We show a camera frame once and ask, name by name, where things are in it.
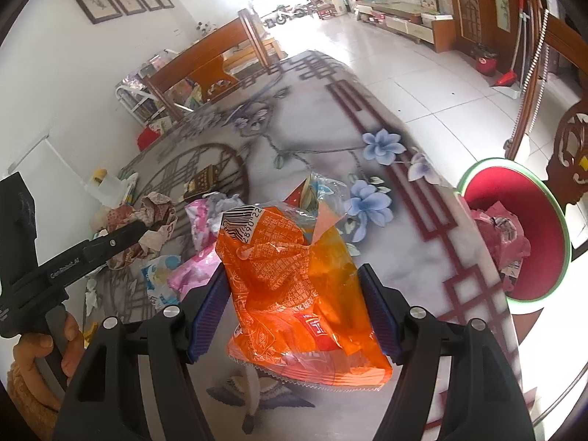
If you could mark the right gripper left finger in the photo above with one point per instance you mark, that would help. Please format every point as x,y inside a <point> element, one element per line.
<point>177,337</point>

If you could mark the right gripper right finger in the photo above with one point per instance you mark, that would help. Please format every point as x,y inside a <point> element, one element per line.
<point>411,337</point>

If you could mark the orange snack wrapper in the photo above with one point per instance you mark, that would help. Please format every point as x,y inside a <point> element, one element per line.
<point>296,293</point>

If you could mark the pink foil snack wrapper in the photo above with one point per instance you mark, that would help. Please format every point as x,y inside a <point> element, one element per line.
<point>205,218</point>

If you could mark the newspaper ball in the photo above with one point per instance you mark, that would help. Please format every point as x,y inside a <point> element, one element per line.
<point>505,240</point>

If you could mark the left hand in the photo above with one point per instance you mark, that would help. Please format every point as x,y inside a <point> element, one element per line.
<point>38,345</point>

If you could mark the white blue plastic wrapper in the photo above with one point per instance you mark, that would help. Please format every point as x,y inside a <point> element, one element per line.
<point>156,273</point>

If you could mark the white foam block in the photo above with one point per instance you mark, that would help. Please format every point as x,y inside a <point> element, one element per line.
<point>106,188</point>

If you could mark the red basin green rim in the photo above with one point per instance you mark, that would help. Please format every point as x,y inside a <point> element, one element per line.
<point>523,227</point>

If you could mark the dark cigarette box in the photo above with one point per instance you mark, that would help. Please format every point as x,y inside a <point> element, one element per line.
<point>202,183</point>

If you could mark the floral patterned tablecloth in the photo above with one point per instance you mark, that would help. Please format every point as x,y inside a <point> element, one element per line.
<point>308,130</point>

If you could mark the carved wooden chair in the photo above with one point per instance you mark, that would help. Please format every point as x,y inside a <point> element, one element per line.
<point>556,91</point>

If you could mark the wooden bench chair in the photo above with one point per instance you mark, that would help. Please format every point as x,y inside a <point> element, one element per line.
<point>206,63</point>

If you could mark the red bucket on floor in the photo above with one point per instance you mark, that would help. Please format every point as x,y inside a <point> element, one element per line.
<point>486,60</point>

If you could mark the low tv cabinet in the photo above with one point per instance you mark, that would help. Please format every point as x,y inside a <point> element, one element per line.
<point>438,30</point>

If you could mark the white wire magazine rack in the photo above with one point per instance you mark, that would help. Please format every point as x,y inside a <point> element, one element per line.
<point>143,106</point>

